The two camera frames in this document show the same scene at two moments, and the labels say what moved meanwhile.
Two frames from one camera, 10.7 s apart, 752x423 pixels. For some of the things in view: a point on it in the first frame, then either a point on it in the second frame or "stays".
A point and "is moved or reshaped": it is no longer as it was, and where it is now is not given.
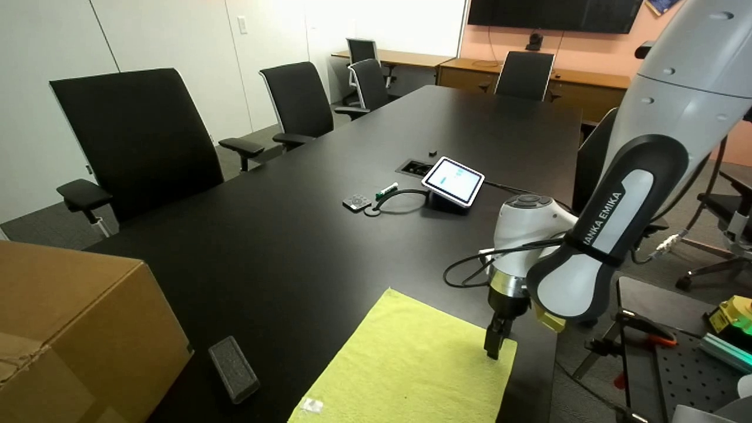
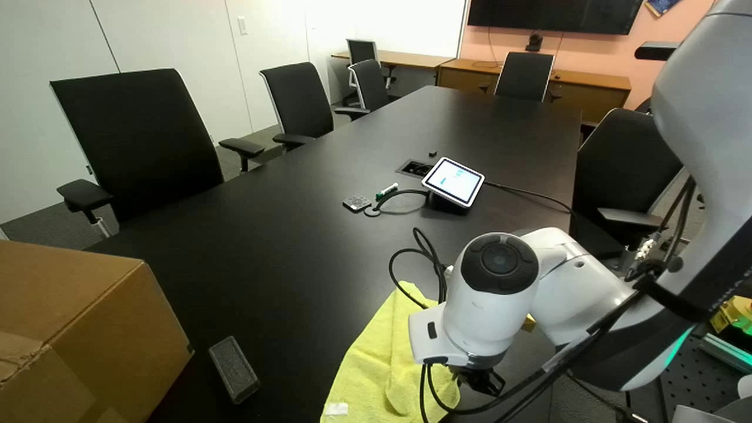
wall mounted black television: (561, 15) stays
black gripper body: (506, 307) to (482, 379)
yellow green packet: (733, 310) stays
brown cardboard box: (84, 337) stays
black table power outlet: (236, 370) stays
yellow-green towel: (405, 360) is moved or reshaped
